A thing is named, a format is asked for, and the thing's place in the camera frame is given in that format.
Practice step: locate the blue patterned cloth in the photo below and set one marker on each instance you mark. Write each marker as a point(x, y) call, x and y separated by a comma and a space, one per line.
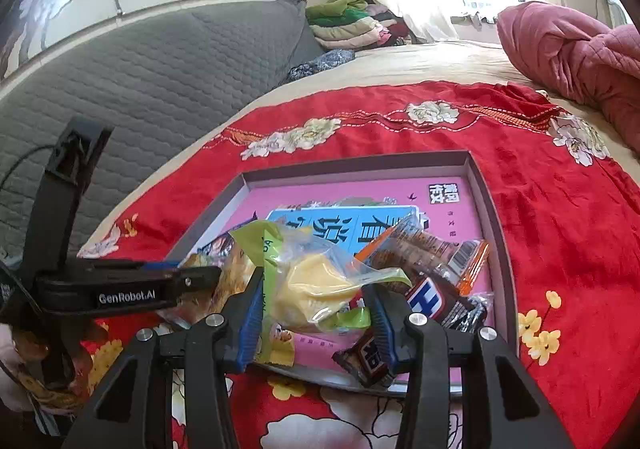
point(327, 61)

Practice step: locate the grey quilted headboard cover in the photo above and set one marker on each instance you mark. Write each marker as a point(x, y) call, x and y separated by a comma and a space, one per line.
point(161, 84)

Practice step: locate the brown Snickers bar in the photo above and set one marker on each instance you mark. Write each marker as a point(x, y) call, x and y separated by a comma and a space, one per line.
point(437, 299)

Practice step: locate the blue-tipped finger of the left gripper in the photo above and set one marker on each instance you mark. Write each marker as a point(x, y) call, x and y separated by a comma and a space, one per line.
point(160, 265)

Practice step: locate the pink quilted blanket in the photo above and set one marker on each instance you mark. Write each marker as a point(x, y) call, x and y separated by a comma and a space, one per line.
point(578, 57)

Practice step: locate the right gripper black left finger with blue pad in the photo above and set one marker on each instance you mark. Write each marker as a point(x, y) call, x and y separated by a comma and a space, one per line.
point(131, 406)

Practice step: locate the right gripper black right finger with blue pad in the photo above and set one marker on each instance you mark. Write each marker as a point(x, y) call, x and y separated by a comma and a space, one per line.
point(503, 407)

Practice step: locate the clear orange-edged biscuit packet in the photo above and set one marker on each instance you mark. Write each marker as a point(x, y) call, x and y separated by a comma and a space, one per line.
point(420, 254)

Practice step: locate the grey box lid tray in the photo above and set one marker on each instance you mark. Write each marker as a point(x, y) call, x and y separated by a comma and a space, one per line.
point(502, 315)

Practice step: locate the stack of folded clothes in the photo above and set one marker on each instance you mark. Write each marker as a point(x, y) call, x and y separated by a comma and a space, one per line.
point(357, 25)

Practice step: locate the orange clear rice cracker packet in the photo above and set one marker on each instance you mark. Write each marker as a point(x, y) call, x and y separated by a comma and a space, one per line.
point(231, 271)

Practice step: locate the green clear cake packet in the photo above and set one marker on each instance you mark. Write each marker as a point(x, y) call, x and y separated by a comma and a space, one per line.
point(311, 287)

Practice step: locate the red floral cloth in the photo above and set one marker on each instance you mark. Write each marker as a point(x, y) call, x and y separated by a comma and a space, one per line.
point(497, 162)

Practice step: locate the dark blue snack packet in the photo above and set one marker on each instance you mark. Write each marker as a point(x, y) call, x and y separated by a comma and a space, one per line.
point(220, 246)

